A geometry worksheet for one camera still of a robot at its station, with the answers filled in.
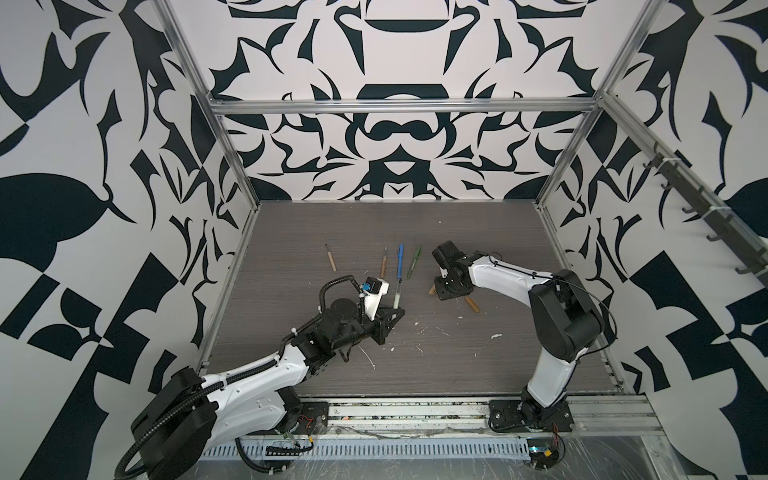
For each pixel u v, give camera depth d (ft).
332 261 3.35
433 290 2.91
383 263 3.34
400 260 3.36
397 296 2.40
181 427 1.33
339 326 1.95
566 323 1.60
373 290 2.20
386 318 2.20
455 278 2.30
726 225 1.78
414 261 3.35
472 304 3.07
